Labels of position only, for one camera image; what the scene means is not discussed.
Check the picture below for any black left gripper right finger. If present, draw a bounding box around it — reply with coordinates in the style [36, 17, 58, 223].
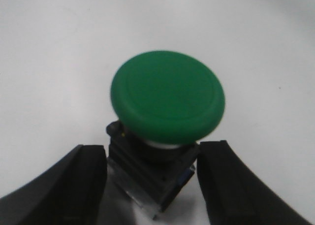
[197, 140, 309, 225]

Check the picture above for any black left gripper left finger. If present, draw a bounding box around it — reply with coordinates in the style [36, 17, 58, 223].
[0, 145, 107, 225]

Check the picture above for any green mushroom push button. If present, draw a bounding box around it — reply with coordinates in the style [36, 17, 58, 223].
[106, 50, 225, 219]

